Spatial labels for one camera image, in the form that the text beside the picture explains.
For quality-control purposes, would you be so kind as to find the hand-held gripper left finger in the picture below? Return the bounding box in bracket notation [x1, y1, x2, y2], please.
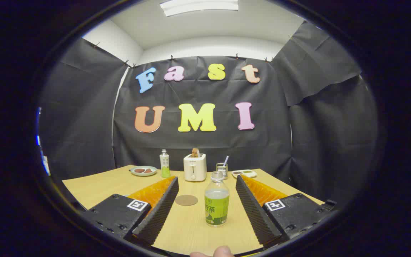
[82, 176, 179, 247]

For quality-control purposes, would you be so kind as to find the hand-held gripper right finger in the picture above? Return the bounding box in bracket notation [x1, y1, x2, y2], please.
[236, 174, 337, 247]

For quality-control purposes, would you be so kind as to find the round brown coaster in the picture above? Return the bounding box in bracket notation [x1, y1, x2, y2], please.
[175, 195, 198, 206]

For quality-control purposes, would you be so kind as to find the clear juice bottle green label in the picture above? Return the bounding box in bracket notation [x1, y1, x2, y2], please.
[205, 171, 230, 227]

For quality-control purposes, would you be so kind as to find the tall slim bottle white label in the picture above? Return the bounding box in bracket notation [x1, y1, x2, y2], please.
[159, 149, 171, 178]

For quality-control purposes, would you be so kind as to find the pale green plate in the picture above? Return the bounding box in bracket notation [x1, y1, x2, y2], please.
[131, 166, 157, 177]

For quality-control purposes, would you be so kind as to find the cream toaster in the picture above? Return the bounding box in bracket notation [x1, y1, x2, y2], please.
[183, 153, 207, 182]

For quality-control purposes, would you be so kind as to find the wooden table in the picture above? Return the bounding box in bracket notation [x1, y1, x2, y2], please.
[62, 165, 325, 256]

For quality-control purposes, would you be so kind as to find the ceiling light panel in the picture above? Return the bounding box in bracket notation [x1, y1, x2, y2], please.
[159, 0, 239, 17]

